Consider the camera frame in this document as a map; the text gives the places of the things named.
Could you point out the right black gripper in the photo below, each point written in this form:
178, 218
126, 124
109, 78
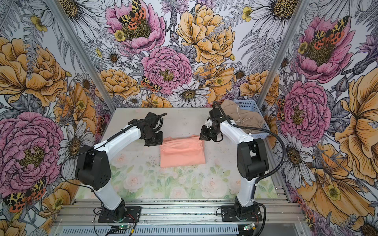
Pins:
204, 135

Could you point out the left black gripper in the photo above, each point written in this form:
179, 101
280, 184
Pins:
158, 141

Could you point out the peach graphic t-shirt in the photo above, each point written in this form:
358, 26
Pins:
182, 152

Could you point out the beige drawstring shorts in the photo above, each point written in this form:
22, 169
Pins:
242, 117

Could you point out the light blue plastic basket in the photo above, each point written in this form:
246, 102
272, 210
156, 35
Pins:
250, 105

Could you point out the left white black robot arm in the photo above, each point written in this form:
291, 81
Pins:
94, 171

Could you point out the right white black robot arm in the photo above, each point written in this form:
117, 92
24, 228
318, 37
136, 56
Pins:
252, 163

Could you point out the green circuit board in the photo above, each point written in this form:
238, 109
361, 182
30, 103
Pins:
123, 229

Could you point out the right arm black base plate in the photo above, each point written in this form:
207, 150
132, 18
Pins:
241, 214

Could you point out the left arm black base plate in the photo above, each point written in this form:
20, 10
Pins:
123, 214

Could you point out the aluminium rail frame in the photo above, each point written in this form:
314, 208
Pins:
164, 212

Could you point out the white vented cable duct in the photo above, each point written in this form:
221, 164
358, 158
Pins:
149, 230

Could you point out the left aluminium corner post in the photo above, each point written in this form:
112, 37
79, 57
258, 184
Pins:
73, 38

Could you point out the aluminium corner post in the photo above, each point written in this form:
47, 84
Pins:
73, 38
286, 41

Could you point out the right aluminium corner post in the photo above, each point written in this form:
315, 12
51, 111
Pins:
286, 41

